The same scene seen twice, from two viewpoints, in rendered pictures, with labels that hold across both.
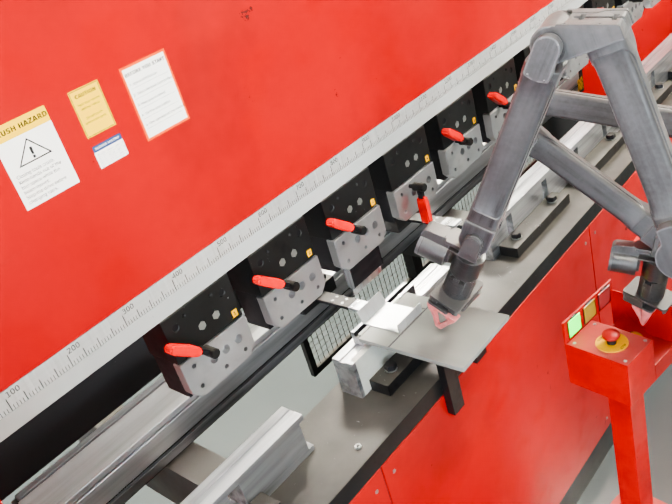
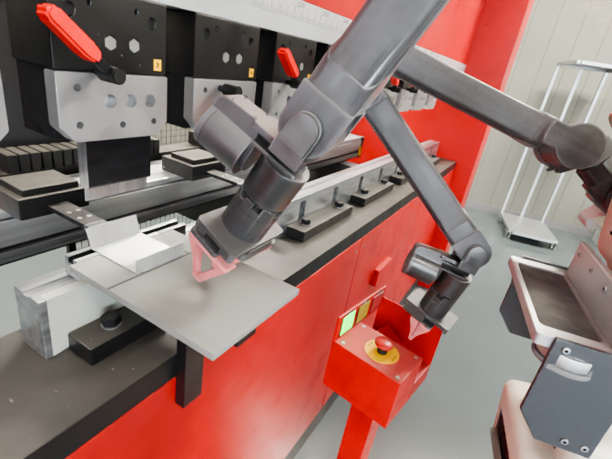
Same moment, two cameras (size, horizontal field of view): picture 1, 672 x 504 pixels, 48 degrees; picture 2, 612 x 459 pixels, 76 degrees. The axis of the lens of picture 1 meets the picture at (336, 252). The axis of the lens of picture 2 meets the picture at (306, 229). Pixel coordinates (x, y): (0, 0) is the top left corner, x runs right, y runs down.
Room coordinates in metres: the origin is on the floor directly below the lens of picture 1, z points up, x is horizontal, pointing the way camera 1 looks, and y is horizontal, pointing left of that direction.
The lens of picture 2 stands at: (0.79, -0.12, 1.31)
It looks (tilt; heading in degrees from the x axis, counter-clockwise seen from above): 24 degrees down; 338
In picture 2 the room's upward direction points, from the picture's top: 10 degrees clockwise
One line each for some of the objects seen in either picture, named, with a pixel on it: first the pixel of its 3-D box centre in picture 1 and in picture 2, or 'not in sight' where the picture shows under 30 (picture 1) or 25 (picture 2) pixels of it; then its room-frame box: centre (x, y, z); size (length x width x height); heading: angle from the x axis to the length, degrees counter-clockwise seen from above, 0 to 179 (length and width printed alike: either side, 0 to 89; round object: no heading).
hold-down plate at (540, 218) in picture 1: (535, 223); (322, 219); (1.75, -0.54, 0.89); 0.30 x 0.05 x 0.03; 131
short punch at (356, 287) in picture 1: (363, 265); (117, 162); (1.40, -0.05, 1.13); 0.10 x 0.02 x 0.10; 131
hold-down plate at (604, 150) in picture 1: (598, 157); (373, 192); (2.02, -0.84, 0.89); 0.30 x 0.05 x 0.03; 131
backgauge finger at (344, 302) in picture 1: (325, 294); (63, 203); (1.52, 0.05, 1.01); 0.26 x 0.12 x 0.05; 41
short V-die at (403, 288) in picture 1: (384, 312); (132, 245); (1.41, -0.06, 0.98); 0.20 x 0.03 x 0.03; 131
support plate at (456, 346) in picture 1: (432, 328); (188, 280); (1.28, -0.15, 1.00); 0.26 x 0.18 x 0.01; 41
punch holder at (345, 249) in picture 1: (341, 218); (96, 65); (1.38, -0.03, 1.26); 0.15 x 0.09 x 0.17; 131
